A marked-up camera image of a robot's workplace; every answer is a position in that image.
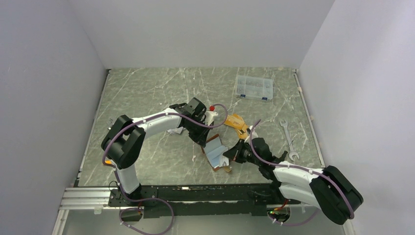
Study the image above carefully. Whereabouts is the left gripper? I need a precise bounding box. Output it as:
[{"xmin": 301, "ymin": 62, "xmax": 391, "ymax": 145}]
[{"xmin": 184, "ymin": 118, "xmax": 212, "ymax": 148}]

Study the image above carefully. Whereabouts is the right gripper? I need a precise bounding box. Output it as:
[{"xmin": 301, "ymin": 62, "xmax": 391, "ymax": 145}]
[{"xmin": 223, "ymin": 138, "xmax": 262, "ymax": 166}]

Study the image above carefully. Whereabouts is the single silver VIP card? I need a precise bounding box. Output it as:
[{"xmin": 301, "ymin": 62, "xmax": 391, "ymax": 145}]
[{"xmin": 218, "ymin": 155, "xmax": 229, "ymax": 167}]

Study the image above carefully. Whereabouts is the brown leather card holder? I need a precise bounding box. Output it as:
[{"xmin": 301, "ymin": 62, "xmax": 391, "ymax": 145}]
[{"xmin": 201, "ymin": 134, "xmax": 231, "ymax": 173}]

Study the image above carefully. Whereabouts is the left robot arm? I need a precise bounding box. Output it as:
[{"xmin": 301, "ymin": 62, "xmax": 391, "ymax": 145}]
[{"xmin": 101, "ymin": 97, "xmax": 218, "ymax": 206}]

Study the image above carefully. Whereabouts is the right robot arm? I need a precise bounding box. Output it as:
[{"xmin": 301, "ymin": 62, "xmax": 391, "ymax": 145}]
[{"xmin": 223, "ymin": 138, "xmax": 364, "ymax": 225}]

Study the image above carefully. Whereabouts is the orange card stack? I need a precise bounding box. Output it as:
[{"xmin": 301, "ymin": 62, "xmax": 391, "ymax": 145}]
[{"xmin": 224, "ymin": 114, "xmax": 249, "ymax": 139}]

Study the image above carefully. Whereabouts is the silver open-end spanner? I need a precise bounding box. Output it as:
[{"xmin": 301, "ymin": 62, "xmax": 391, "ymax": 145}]
[{"xmin": 279, "ymin": 119, "xmax": 300, "ymax": 161}]

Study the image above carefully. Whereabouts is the clear plastic organizer box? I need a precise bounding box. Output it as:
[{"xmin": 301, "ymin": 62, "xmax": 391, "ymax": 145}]
[{"xmin": 235, "ymin": 75, "xmax": 274, "ymax": 101}]

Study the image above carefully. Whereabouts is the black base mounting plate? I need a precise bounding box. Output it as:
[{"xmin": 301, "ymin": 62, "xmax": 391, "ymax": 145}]
[{"xmin": 108, "ymin": 183, "xmax": 299, "ymax": 218}]

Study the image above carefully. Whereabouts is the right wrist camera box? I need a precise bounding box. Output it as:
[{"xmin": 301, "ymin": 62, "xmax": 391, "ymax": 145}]
[{"xmin": 244, "ymin": 135, "xmax": 254, "ymax": 144}]

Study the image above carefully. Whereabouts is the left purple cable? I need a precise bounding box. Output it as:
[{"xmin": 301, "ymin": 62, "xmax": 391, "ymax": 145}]
[{"xmin": 101, "ymin": 103, "xmax": 229, "ymax": 235}]

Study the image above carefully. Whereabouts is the purple cable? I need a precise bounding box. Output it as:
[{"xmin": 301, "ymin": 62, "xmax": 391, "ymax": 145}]
[
  {"xmin": 248, "ymin": 119, "xmax": 356, "ymax": 227},
  {"xmin": 101, "ymin": 103, "xmax": 229, "ymax": 235}
]

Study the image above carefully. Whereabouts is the red handled adjustable wrench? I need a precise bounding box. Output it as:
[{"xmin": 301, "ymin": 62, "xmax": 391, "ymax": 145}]
[{"xmin": 107, "ymin": 118, "xmax": 114, "ymax": 130}]

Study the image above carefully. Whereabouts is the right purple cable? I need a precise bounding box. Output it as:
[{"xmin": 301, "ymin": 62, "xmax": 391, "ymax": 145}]
[{"xmin": 248, "ymin": 119, "xmax": 356, "ymax": 227}]

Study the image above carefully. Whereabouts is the aluminium rail frame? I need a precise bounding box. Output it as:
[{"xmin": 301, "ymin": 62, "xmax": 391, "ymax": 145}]
[{"xmin": 51, "ymin": 185, "xmax": 356, "ymax": 235}]

